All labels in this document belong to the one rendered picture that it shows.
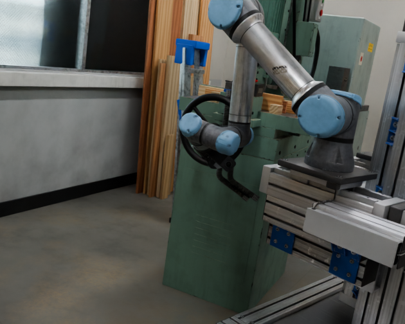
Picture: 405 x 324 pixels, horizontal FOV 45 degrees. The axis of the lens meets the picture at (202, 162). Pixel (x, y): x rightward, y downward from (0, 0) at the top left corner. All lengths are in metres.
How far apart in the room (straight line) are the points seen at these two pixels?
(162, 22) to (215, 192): 1.82
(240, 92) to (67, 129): 1.87
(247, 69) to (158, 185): 2.18
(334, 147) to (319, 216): 0.23
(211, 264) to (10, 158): 1.40
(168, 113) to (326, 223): 2.38
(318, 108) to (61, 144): 2.23
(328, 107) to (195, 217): 1.07
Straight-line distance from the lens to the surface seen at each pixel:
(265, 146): 2.05
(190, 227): 2.26
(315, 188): 1.52
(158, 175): 3.67
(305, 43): 2.35
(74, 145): 3.39
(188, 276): 2.35
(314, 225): 1.40
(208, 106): 2.14
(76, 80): 3.21
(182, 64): 3.08
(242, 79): 1.62
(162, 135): 3.61
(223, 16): 1.48
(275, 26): 2.18
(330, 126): 1.35
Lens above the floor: 1.11
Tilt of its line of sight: 13 degrees down
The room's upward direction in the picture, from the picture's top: 8 degrees clockwise
